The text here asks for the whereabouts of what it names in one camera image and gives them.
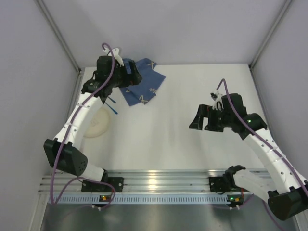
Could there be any blue cloth placemat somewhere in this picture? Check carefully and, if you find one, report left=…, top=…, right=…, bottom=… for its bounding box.
left=120, top=58, right=166, bottom=106

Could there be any blue metallic spoon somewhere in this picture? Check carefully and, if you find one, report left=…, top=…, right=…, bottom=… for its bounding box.
left=104, top=103, right=118, bottom=115

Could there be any cream round plate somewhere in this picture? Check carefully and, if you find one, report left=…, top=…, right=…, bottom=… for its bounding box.
left=84, top=107, right=111, bottom=138

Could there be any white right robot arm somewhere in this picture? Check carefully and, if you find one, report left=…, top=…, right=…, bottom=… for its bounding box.
left=189, top=93, right=308, bottom=220

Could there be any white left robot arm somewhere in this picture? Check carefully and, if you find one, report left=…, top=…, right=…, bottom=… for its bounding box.
left=43, top=55, right=142, bottom=181

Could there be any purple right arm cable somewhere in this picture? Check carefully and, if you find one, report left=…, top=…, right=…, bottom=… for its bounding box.
left=218, top=78, right=308, bottom=231

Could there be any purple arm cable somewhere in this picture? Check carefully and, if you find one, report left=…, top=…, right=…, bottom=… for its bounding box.
left=49, top=42, right=116, bottom=205
left=218, top=78, right=308, bottom=231

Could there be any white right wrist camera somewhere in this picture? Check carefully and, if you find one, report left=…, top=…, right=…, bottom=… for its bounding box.
left=210, top=90, right=223, bottom=111

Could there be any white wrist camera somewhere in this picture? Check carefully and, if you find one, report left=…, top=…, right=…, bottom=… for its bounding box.
left=103, top=48, right=124, bottom=66
left=210, top=90, right=223, bottom=111

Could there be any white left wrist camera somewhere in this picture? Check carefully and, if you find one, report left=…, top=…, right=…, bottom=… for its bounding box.
left=103, top=48, right=124, bottom=66

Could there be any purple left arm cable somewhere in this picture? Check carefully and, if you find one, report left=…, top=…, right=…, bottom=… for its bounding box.
left=49, top=42, right=116, bottom=205

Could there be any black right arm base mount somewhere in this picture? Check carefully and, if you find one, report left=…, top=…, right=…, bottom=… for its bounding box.
left=208, top=176, right=244, bottom=194

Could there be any aluminium frame post right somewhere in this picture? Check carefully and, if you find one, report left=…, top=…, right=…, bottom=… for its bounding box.
left=248, top=0, right=294, bottom=72

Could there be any aluminium frame post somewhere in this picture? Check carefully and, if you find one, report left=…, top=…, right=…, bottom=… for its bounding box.
left=34, top=0, right=81, bottom=73
left=248, top=0, right=294, bottom=72

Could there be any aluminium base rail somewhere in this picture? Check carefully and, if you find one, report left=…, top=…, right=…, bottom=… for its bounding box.
left=38, top=169, right=301, bottom=194

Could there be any aluminium frame post left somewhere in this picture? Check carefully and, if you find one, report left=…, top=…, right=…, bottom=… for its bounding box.
left=34, top=0, right=81, bottom=73

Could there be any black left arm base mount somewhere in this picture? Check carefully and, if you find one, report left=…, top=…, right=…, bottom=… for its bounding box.
left=81, top=177, right=125, bottom=193

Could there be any perforated cable duct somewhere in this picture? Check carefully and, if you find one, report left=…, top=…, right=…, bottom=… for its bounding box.
left=58, top=194, right=243, bottom=205

